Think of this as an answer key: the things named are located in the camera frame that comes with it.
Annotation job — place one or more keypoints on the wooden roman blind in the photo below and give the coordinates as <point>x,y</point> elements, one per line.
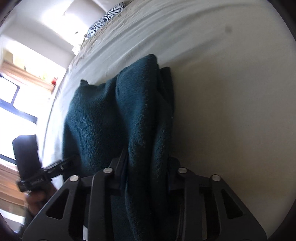
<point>23,76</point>

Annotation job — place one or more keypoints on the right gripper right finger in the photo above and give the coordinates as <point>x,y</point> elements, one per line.
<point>175,175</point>

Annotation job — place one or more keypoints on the teal knit sweater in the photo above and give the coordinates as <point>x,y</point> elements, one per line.
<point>133,111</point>

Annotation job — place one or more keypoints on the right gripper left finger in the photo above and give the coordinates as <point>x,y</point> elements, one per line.
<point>119,173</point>

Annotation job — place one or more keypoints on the red object on shelf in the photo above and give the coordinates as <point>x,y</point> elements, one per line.
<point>54,81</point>

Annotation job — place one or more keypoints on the beige bed sheet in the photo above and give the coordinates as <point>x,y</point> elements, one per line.
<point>233,68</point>

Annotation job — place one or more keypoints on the person's left hand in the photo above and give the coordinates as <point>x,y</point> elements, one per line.
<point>36,199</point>

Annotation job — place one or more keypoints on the zebra print pillow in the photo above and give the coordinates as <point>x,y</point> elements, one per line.
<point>103,20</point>

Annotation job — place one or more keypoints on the dark framed window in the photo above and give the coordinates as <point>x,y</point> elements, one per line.
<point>13,121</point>

